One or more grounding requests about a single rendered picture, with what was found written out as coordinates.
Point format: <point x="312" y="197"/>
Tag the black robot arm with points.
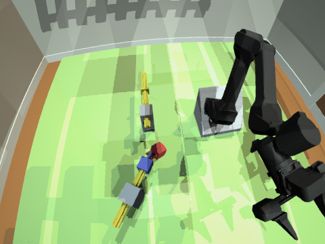
<point x="293" y="136"/>

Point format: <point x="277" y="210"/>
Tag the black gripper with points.
<point x="270" y="209"/>

